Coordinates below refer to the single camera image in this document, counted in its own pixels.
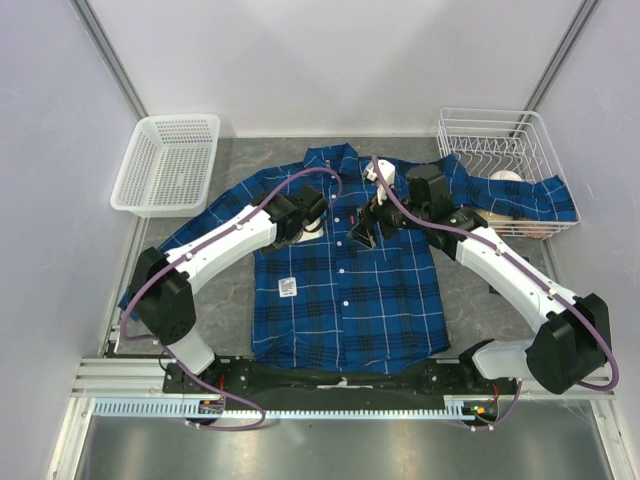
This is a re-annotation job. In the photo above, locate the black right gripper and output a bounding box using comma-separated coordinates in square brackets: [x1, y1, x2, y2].
[347, 177, 429, 250]

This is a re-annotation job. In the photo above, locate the blue plaid shirt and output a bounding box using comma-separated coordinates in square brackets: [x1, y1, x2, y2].
[118, 143, 577, 375]

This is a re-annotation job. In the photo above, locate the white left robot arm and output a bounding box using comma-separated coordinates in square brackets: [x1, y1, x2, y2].
[125, 186, 328, 393]

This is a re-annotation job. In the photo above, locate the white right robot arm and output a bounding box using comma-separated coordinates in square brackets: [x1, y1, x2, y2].
[349, 158, 620, 394]

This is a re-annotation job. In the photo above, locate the white perforated plastic basket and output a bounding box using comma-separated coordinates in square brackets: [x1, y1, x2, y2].
[110, 113, 221, 218]

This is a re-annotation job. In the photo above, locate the beige ceramic bowl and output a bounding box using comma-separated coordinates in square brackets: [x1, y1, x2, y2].
[475, 209, 513, 231]

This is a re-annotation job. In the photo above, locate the white ceramic bowl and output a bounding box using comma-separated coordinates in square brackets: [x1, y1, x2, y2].
[491, 170, 522, 182]

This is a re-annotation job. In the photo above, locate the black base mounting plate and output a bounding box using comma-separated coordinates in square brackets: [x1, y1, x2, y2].
[162, 353, 517, 401]

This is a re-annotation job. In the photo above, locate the pink patterned bowl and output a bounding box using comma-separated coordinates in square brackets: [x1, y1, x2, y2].
[519, 221, 556, 240]

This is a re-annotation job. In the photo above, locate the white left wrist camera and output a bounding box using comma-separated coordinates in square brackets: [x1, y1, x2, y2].
[299, 222, 324, 242]

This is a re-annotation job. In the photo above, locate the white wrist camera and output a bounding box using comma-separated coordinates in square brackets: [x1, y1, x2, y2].
[363, 157, 396, 206]
[299, 222, 324, 242]

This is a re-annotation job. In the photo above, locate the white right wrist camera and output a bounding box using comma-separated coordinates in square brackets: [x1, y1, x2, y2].
[363, 157, 396, 206]

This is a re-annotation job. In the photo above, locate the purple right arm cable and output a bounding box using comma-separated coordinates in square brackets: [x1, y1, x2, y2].
[369, 155, 621, 432]

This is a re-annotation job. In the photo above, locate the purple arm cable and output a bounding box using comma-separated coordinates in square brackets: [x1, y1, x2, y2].
[114, 167, 344, 432]
[369, 155, 621, 432]

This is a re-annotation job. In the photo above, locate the white wire dish rack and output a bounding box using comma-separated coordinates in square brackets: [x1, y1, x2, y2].
[437, 107, 580, 239]

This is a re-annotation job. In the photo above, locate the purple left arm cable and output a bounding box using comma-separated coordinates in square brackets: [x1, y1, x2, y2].
[114, 167, 344, 432]

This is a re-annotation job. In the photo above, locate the white slotted cable duct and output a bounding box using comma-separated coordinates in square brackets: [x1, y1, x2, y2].
[93, 397, 476, 421]

